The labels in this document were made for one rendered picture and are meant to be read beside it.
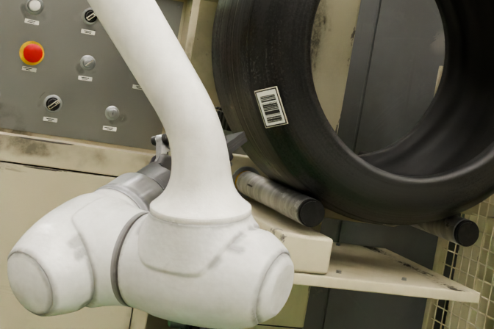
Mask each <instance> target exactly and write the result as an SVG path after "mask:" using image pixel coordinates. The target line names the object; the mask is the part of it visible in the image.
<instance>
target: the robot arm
mask: <svg viewBox="0 0 494 329"><path fill-rule="evenodd" d="M87 1H88V3H89V5H90V6H91V8H92V9H93V11H94V13H95V14H96V16H97V18H98V19H99V21H100V22H101V24H102V26H103V27H104V29H105V30H106V32H107V34H108V35H109V36H110V39H111V40H112V42H113V43H114V45H115V47H116V48H117V50H118V51H119V53H120V55H121V56H122V57H123V60H124V61H125V63H126V64H127V66H128V67H129V69H130V71H131V72H132V74H133V76H134V77H135V78H136V80H137V82H138V84H139V85H140V87H141V88H142V90H143V92H144V93H145V94H146V97H147V98H148V100H149V101H150V103H151V105H152V106H153V108H154V110H155V111H156V113H157V115H158V117H159V119H160V121H161V123H162V124H163V127H164V129H165V132H166V134H160V135H156V136H153V137H151V144H152V145H155V146H156V155H155V156H153V157H152V158H151V161H150V162H149V164H148V165H146V166H145V167H143V168H142V169H140V170H139V171H137V172H136V173H124V174H122V175H120V176H119V177H117V178H115V179H114V180H112V181H111V182H110V183H108V184H106V185H104V186H102V187H100V188H98V189H97V190H96V191H94V192H92V193H87V194H83V195H80V196H77V197H75V198H73V199H71V200H69V201H67V202H65V203H64V204H62V205H60V206H58V207H57V208H55V209H53V210H52V211H50V212H49V213H48V214H46V215H45V216H44V217H42V218H41V219H39V220H38V221H37V222H36V223H35V224H34V225H33V226H32V227H31V228H30V229H29V230H28V231H27V232H26V233H25V234H24V235H23V236H22V237H21V238H20V239H19V240H18V241H17V242H16V244H15V246H14V247H13V248H12V250H11V251H10V253H9V255H8V257H7V275H8V280H9V283H10V287H11V289H12V292H13V294H14V295H15V297H16V298H17V300H18V302H19V303H20V304H21V305H22V306H23V307H24V308H25V309H26V310H27V311H29V312H31V313H33V314H35V315H38V316H40V317H51V316H57V315H62V314H69V313H73V312H75V311H78V310H80V309H81V308H84V307H85V306H86V307H88V308H95V307H101V306H127V307H131V308H136V309H139V310H141V311H145V312H147V313H149V314H150V315H152V316H155V317H159V318H161V319H166V320H169V321H172V322H178V323H181V324H185V325H192V326H197V327H203V328H214V329H246V328H252V327H254V326H255V325H257V324H259V323H261V322H265V321H267V320H269V319H271V318H273V317H274V316H276V315H277V314H278V313H279V312H280V311H281V309H282V308H283V306H284V305H285V303H286V301H287V299H288V297H289V295H290V291H291V289H292V286H293V279H294V266H293V262H292V260H291V257H290V253H289V251H288V250H287V248H286V247H285V246H284V245H283V244H282V243H281V242H280V241H279V240H278V239H277V238H276V237H275V236H274V235H273V234H272V233H271V232H269V231H265V230H262V229H259V225H258V223H257V222H256V221H255V219H254V218H253V216H252V213H251V204H250V203H249V202H247V201H246V200H245V199H243V198H242V197H241V196H240V194H239V193H238V192H237V190H236V189H235V186H234V183H233V180H232V171H231V166H230V161H232V159H233V155H232V152H233V151H235V150H236V149H238V148H239V147H240V146H241V145H243V144H244V143H246V142H247V141H248V140H247V138H246V134H245V132H244V131H241V132H238V133H234V134H228V135H225V134H224V133H223V129H222V126H221V122H220V120H219V117H218V114H217V112H216V111H215V107H214V105H213V103H212V101H211V99H210V97H209V95H208V93H207V91H206V89H205V87H204V85H203V84H202V82H201V80H200V78H199V77H198V74H197V73H196V71H195V69H194V68H193V66H192V64H191V63H190V60H189V59H188V58H187V55H186V53H185V52H184V50H183V48H182V47H181V45H180V43H179V41H178V40H177V38H176V36H175V34H174V33H173V31H172V29H171V28H170V26H169V24H168V22H167V21H166V19H165V17H164V15H163V14H162V12H161V10H160V8H159V7H158V5H157V3H156V1H155V0H87ZM169 151H170V152H171V156H169V155H167V154H166V153H167V152H169Z"/></svg>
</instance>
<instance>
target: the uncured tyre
mask: <svg viewBox="0 0 494 329"><path fill-rule="evenodd" d="M435 2H436V4H437V7H438V10H439V12H440V16H441V19H442V22H443V30H444V35H445V59H444V66H443V73H442V76H441V80H440V83H439V86H438V88H437V92H436V93H435V96H434V98H433V100H432V102H431V104H430V105H429V108H428V109H427V110H426V112H425V113H424V115H423V116H422V118H421V119H420V120H419V121H418V122H417V123H416V124H415V125H414V126H413V127H412V128H411V129H410V130H409V131H408V132H407V133H406V134H405V135H404V136H403V137H401V138H400V139H398V140H396V141H395V142H394V143H392V144H390V145H388V146H386V147H384V148H382V149H379V150H377V151H374V152H371V153H366V154H362V155H356V154H355V153H354V152H353V151H352V150H351V149H350V148H349V147H348V146H347V145H346V144H345V143H344V142H343V141H342V140H341V139H340V138H339V136H338V135H337V134H336V132H335V131H334V129H333V128H332V126H331V125H330V123H329V121H328V120H327V118H326V116H325V114H324V112H323V110H322V108H321V105H320V102H319V100H318V97H317V93H316V91H315V85H314V82H313V78H312V69H311V58H310V48H311V37H312V28H313V24H314V20H315V14H316V12H317V9H318V5H319V3H320V0H218V5H217V8H216V11H215V18H214V23H213V28H212V72H213V77H214V82H215V89H216V92H217V95H218V100H219V103H220V105H221V109H222V111H223V114H224V117H225V118H226V122H227V123H228V125H229V128H230V129H231V131H232V133H233V134H234V133H238V132H241V131H244V132H245V134H246V138H247V140H248V141H247V142H246V143H244V144H243V145H241V148H242V149H243V150H244V151H245V153H246V154H247V155H248V157H249V158H250V159H251V160H252V162H253V163H254V164H255V165H256V166H258V168H259V169H260V170H261V171H262V172H263V173H264V174H265V175H267V176H268V177H269V178H271V179H272V180H273V181H275V182H276V183H279V184H281V185H284V186H286V187H289V188H291V189H294V190H296V191H298V192H300V193H302V194H305V195H307V196H310V197H311V198H314V199H316V200H318V201H320V202H321V203H322V204H323V207H324V208H326V209H328V210H331V211H333V212H335V213H338V214H340V215H343V216H345V217H348V218H351V219H353V220H358V221H361V222H364V223H371V224H382V223H384V224H391V225H415V224H421V223H427V222H432V221H435V220H441V219H444V218H447V217H451V216H454V215H455V214H459V213H461V212H463V211H466V210H468V209H470V208H472V207H474V206H475V205H477V204H479V203H481V202H482V201H484V200H486V199H487V198H489V197H490V196H491V195H493V194H494V0H435ZM275 86H277V88H278V91H279V95H280V98H281V100H282V105H283V107H284V111H285V114H286V117H287V121H288V124H284V125H280V126H274V127H270V128H266V127H265V124H264V121H263V119H262V114H261V111H260V109H259V105H258V103H257V98H256V96H255V93H254V91H257V90H263V89H266V88H269V87H275Z"/></svg>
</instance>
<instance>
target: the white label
mask: <svg viewBox="0 0 494 329"><path fill-rule="evenodd" d="M254 93H255V96H256V98H257V103H258V105H259V109H260V111H261V114H262V119H263V121H264V124H265V127H266V128H270V127H274V126H280V125H284V124H288V121H287V117H286V114H285V111H284V107H283V105H282V100H281V98H280V95H279V91H278V88H277V86H275V87H269V88H266V89H263V90H257V91H254Z"/></svg>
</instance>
